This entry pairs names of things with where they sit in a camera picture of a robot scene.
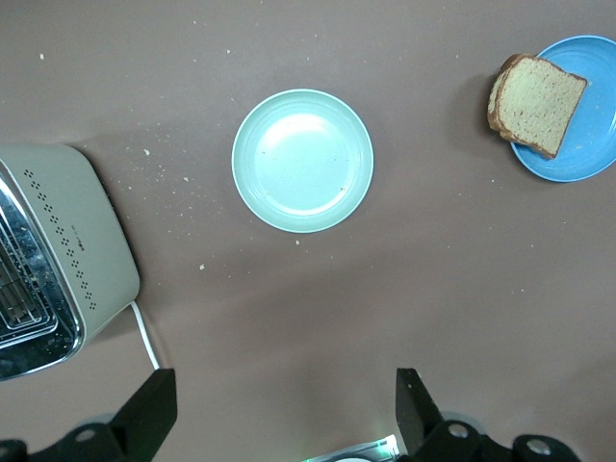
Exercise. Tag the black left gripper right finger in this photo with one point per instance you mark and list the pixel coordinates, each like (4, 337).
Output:
(414, 409)

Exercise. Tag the brown bread slice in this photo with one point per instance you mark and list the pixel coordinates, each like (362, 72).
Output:
(534, 106)

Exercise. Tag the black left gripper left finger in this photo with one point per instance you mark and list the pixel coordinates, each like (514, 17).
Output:
(149, 414)

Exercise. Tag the blue plate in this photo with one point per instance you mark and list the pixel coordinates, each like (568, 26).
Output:
(597, 144)

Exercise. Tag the beige chrome toaster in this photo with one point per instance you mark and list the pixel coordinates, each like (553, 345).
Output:
(86, 216)

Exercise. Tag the light green plate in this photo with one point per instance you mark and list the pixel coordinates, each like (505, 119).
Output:
(303, 163)

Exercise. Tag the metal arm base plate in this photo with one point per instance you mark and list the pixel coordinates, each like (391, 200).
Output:
(375, 445)

